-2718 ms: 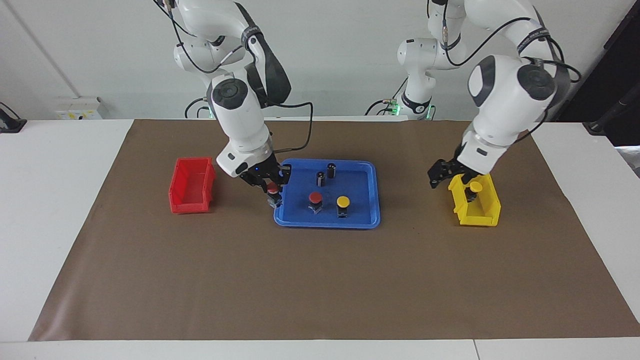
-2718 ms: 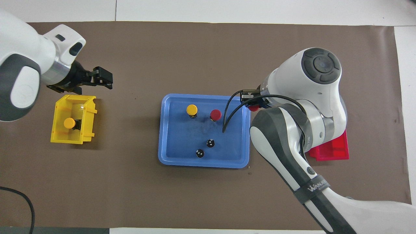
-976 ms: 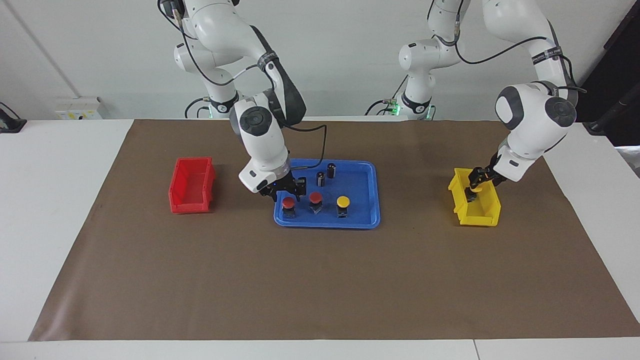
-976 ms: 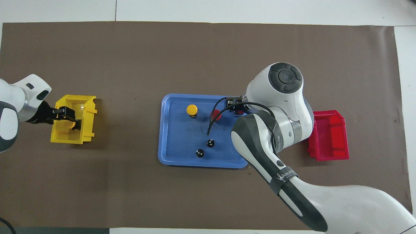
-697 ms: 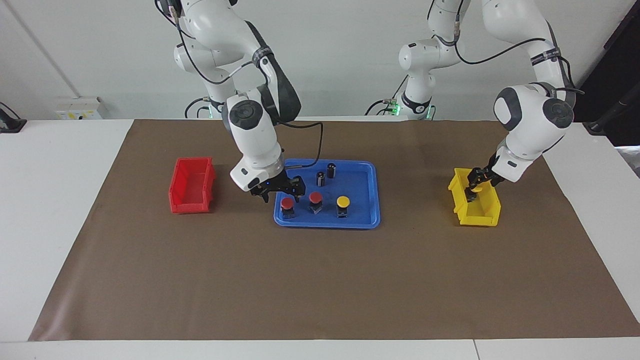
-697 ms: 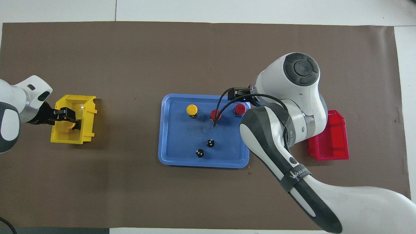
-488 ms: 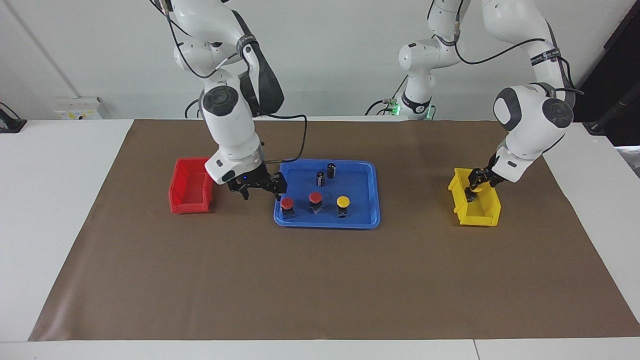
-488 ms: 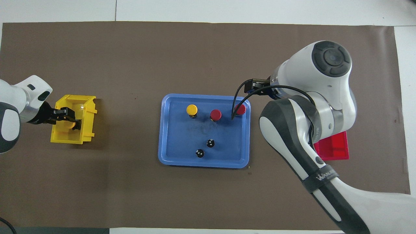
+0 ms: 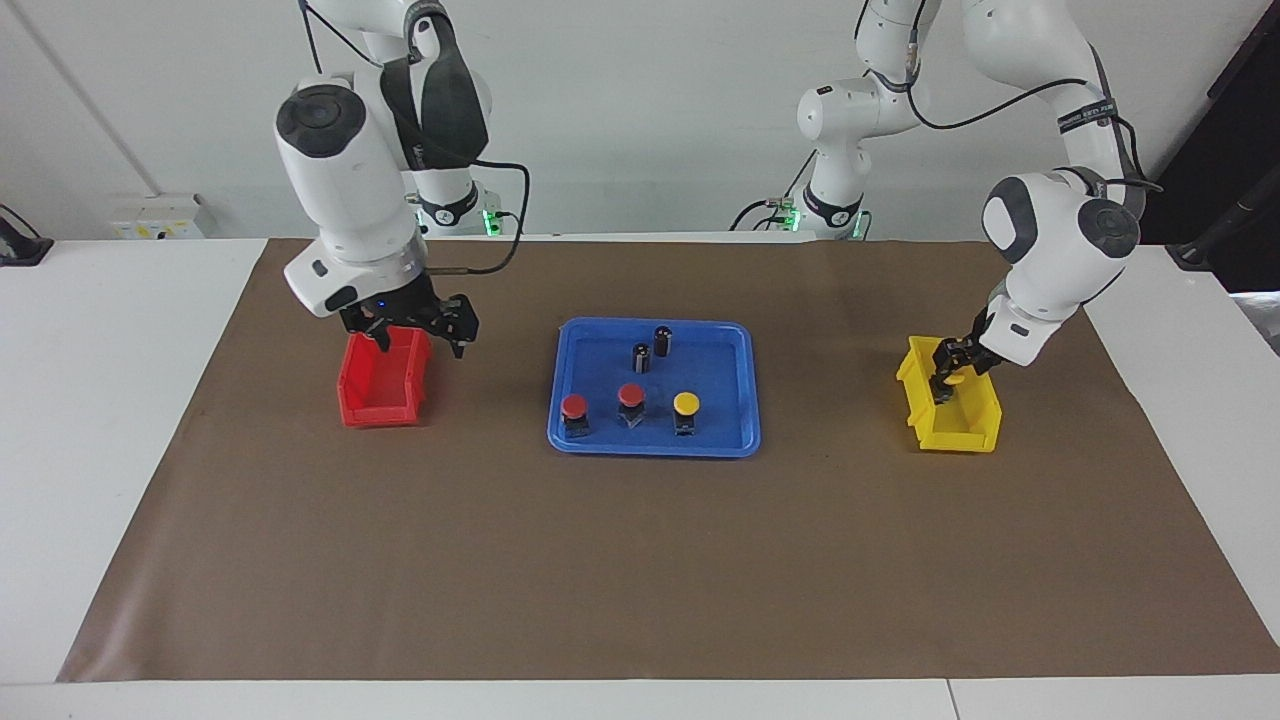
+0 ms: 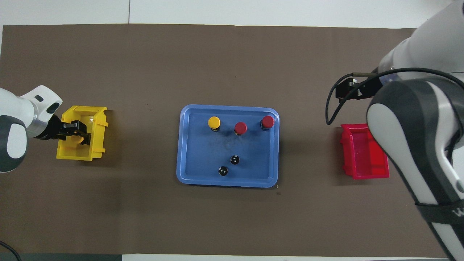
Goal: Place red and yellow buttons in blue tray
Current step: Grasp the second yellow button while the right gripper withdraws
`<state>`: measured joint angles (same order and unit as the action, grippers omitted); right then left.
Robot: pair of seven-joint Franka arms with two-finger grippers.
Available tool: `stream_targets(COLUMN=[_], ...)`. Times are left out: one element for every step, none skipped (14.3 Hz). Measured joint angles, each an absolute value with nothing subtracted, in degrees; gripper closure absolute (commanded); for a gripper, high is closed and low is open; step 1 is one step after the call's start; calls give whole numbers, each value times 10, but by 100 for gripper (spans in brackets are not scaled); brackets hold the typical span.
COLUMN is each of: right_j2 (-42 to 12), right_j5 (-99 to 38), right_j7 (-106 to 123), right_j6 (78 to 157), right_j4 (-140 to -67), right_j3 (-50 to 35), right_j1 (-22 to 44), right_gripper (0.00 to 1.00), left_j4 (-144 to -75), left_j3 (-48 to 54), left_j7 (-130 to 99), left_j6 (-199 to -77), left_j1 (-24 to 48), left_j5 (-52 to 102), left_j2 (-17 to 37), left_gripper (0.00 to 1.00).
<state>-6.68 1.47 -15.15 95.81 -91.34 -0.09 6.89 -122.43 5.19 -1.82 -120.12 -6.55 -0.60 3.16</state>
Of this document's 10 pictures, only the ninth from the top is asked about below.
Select red plastic bin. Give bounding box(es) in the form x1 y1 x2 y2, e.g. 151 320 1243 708
337 314 434 429

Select black clamp mount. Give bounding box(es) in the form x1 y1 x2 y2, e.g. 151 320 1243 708
0 205 54 267

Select brown table mat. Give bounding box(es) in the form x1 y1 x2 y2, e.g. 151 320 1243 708
57 238 1280 683

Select yellow plastic bin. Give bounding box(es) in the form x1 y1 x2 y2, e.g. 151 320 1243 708
895 335 1002 454

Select black curtain panel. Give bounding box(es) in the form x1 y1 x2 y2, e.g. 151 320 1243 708
1140 0 1280 293

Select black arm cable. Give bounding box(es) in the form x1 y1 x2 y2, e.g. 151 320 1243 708
405 160 531 276
905 40 1163 193

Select black base cable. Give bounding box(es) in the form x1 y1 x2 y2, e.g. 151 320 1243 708
728 150 817 233

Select white wall socket box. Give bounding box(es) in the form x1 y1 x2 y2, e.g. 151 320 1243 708
108 194 207 241

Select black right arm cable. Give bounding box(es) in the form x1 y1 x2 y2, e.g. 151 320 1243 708
405 160 531 276

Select blue plastic tray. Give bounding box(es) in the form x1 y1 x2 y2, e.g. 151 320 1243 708
547 318 762 459

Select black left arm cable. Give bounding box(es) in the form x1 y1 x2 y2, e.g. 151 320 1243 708
905 40 1163 193

